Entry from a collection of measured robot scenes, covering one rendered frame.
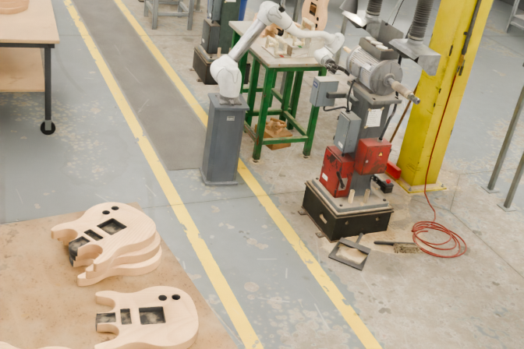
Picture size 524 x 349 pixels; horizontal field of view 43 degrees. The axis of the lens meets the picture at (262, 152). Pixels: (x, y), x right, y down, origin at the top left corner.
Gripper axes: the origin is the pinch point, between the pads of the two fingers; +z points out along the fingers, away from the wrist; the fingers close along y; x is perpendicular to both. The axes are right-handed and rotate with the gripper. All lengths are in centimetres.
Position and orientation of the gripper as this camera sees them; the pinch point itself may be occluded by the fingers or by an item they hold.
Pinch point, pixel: (341, 72)
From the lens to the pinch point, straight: 529.0
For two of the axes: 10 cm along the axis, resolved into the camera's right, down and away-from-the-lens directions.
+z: 3.9, 4.8, -7.8
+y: -8.7, -0.7, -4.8
